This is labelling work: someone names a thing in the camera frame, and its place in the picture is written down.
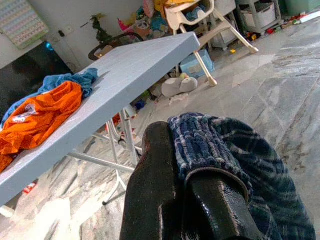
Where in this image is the blue plaid garment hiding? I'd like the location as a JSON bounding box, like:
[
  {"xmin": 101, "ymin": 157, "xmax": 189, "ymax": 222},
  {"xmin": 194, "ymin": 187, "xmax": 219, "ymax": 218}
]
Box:
[{"xmin": 167, "ymin": 112, "xmax": 317, "ymax": 240}]

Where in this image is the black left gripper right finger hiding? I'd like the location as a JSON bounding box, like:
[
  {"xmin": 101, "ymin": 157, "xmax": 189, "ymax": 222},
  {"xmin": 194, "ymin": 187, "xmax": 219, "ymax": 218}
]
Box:
[{"xmin": 186, "ymin": 172, "xmax": 264, "ymax": 240}]

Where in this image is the blue cloth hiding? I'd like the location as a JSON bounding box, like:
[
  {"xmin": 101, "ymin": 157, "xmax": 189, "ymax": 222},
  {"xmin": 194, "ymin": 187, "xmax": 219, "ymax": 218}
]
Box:
[{"xmin": 0, "ymin": 67, "xmax": 99, "ymax": 129}]

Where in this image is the orange shirt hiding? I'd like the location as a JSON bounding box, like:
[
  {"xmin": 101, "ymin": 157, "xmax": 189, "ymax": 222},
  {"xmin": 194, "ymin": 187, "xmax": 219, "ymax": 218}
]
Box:
[{"xmin": 0, "ymin": 81, "xmax": 84, "ymax": 174}]

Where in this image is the cream baby high chair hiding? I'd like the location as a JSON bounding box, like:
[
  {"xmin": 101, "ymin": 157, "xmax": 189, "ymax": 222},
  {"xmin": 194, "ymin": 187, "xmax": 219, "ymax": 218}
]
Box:
[{"xmin": 163, "ymin": 0, "xmax": 260, "ymax": 87}]

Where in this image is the black television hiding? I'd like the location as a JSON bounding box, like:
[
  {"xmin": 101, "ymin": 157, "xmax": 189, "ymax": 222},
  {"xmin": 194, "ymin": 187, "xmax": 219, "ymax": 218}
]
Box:
[{"xmin": 0, "ymin": 41, "xmax": 75, "ymax": 121}]

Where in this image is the pale grey folding table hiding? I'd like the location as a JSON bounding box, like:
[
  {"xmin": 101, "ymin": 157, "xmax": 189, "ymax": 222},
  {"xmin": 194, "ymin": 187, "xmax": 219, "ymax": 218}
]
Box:
[{"xmin": 0, "ymin": 31, "xmax": 202, "ymax": 218}]

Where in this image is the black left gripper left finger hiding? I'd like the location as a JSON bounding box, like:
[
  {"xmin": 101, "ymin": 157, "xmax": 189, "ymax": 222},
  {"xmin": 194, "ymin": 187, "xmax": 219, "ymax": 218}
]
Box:
[{"xmin": 119, "ymin": 121, "xmax": 186, "ymax": 240}]

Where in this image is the black round frame stand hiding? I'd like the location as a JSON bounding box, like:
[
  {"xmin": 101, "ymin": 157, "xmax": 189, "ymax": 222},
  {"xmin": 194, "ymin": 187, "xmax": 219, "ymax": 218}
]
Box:
[{"xmin": 87, "ymin": 32, "xmax": 145, "ymax": 62}]

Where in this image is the light blue plastic box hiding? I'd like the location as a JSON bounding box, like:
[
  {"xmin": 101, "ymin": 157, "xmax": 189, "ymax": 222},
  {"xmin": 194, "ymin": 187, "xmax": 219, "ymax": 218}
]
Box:
[{"xmin": 179, "ymin": 49, "xmax": 215, "ymax": 79}]

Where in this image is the pastel patterned wall poster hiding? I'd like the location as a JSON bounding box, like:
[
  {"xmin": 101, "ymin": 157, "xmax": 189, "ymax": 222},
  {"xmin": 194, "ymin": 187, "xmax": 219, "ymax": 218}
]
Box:
[{"xmin": 0, "ymin": 0, "xmax": 50, "ymax": 50}]

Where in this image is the grey storage trolley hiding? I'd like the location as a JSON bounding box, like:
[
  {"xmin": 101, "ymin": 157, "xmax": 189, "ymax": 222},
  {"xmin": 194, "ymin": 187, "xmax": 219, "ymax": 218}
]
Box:
[{"xmin": 236, "ymin": 0, "xmax": 284, "ymax": 35}]

